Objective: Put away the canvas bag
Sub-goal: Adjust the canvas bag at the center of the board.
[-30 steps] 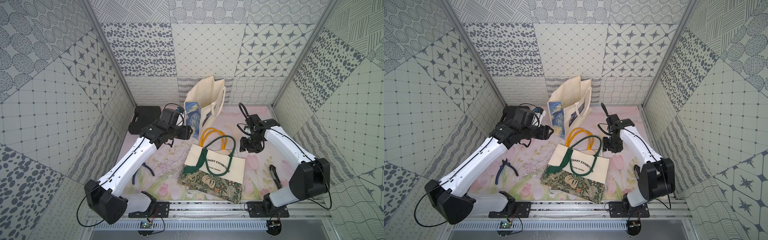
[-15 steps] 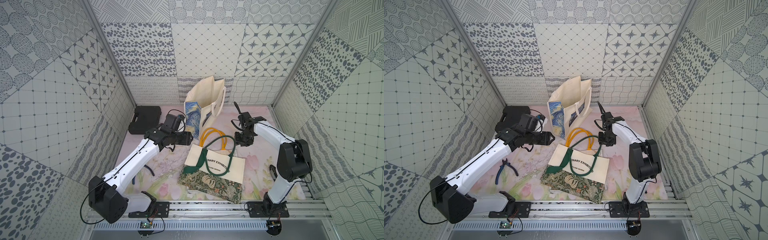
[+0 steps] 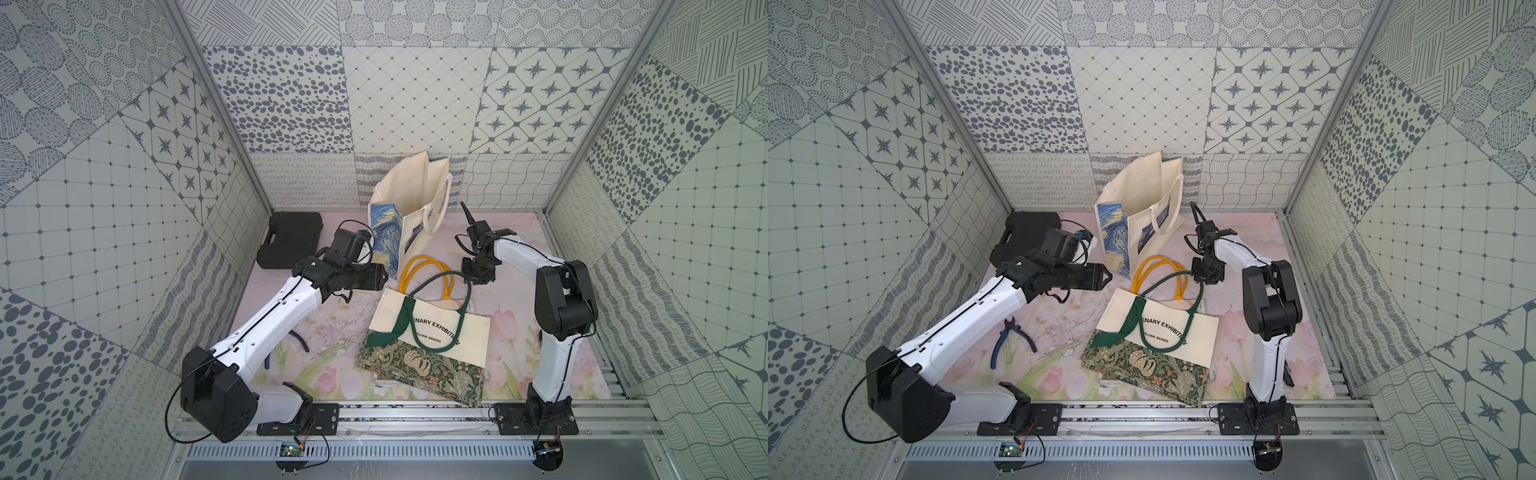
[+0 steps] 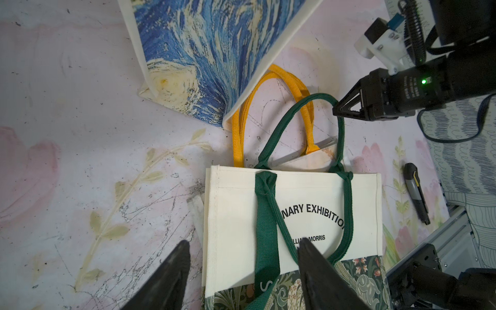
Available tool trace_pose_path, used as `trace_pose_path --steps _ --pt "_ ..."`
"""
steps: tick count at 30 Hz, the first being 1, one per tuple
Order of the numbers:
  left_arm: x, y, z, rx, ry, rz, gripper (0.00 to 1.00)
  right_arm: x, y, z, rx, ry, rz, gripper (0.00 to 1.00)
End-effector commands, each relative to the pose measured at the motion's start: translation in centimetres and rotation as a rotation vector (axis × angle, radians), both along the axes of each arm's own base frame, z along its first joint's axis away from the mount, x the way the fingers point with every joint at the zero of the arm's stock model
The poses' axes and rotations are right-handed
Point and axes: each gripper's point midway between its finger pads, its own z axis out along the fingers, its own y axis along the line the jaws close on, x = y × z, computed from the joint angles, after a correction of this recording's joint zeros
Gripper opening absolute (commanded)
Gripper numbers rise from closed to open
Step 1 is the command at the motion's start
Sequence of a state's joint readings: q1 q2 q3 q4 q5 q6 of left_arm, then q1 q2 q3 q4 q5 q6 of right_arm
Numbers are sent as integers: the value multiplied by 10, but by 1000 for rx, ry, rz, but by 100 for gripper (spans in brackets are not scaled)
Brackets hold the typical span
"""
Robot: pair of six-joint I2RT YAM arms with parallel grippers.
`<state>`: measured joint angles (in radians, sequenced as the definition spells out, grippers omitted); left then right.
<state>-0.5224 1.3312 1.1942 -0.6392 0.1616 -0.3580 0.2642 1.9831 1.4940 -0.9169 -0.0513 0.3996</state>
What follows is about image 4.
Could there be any yellow-handled cartoon canvas bag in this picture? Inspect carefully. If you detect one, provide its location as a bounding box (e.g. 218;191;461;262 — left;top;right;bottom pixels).
187;63;342;249

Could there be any starry night canvas bag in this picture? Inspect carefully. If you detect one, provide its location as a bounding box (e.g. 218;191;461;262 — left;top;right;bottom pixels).
119;0;319;129

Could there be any green-handled floral canvas bag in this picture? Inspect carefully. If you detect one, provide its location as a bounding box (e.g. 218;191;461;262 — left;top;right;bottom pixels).
203;93;391;309

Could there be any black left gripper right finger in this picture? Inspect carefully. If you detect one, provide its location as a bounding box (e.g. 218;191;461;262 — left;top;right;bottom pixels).
297;238;369;310

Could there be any aluminium mounting rail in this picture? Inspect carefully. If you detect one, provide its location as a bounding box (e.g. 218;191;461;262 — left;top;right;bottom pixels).
387;206;489;284

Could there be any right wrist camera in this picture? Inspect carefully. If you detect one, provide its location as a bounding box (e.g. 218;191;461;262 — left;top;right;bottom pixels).
354;9;426;76

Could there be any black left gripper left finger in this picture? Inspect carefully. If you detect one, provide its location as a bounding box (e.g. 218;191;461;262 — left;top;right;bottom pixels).
123;240;191;309

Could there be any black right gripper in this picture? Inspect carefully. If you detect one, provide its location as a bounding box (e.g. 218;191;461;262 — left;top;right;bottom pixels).
333;44;495;121

